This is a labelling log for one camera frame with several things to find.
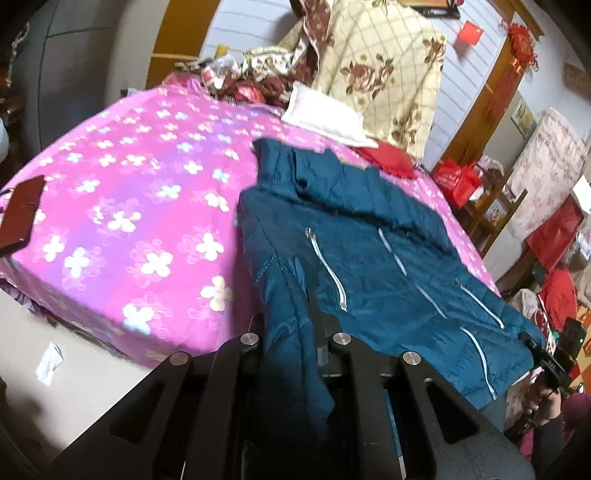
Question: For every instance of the red Chinese knot decoration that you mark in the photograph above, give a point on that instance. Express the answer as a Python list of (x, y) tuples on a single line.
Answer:
[(522, 46)]

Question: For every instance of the red pillow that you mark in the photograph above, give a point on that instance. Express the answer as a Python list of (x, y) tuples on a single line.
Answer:
[(390, 159)]

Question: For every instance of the pink floral bed sheet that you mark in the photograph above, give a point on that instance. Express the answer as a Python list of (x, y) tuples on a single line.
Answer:
[(136, 239)]

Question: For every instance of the red gift bag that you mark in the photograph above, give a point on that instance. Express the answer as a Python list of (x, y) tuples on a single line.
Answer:
[(457, 183)]

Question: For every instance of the red hanging cloth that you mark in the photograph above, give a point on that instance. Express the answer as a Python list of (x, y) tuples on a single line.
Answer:
[(550, 241)]

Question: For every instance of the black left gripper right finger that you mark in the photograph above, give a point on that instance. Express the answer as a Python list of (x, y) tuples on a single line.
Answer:
[(396, 417)]

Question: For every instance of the pink floral mattress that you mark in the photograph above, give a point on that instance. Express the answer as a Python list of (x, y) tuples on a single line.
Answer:
[(545, 172)]

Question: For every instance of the dark red phone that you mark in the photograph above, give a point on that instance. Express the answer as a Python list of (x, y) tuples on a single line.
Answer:
[(18, 220)]

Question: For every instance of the white paper scrap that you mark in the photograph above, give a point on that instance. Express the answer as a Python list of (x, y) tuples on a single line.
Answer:
[(51, 359)]

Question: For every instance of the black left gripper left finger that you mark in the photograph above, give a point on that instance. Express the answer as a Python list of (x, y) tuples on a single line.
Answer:
[(187, 419)]

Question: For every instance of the white folded cloth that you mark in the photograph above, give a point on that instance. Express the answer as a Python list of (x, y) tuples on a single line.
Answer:
[(314, 111)]

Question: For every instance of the cream floral quilt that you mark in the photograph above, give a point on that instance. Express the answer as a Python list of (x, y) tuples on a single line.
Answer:
[(381, 58)]

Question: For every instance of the person's hand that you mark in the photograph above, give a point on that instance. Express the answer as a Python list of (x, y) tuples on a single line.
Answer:
[(541, 403)]

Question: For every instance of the blue padded jacket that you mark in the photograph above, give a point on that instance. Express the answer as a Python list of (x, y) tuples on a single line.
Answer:
[(382, 263)]

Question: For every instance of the brown patterned blanket pile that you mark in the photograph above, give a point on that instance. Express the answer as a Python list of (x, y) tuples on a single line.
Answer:
[(268, 74)]

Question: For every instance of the wooden chair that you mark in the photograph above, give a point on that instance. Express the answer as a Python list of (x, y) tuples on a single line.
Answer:
[(484, 219)]

